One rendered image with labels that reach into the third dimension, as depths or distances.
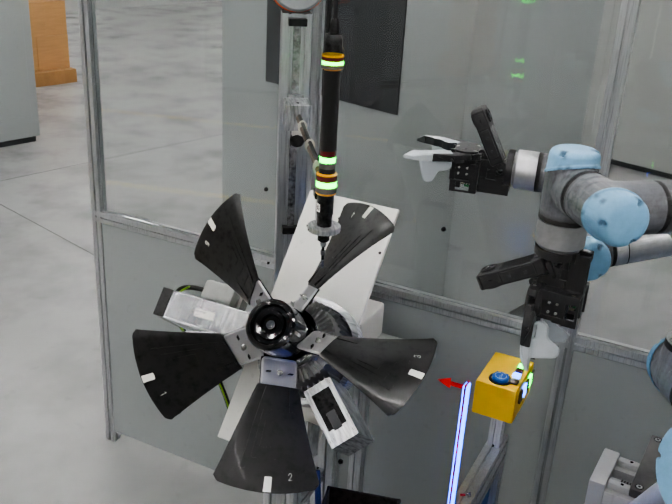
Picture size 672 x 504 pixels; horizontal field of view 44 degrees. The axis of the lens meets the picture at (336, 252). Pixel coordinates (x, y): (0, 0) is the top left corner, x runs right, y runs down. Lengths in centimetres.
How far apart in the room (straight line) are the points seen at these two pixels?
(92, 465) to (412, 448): 133
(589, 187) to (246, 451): 99
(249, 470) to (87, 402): 209
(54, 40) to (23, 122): 248
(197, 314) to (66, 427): 168
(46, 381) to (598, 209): 323
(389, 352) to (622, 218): 81
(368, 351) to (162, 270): 136
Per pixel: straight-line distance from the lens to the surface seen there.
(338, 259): 188
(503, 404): 202
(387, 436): 284
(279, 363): 190
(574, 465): 266
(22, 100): 754
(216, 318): 211
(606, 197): 116
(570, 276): 131
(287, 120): 228
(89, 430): 370
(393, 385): 176
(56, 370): 413
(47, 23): 985
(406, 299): 257
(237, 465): 185
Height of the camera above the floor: 211
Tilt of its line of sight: 23 degrees down
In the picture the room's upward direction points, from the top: 3 degrees clockwise
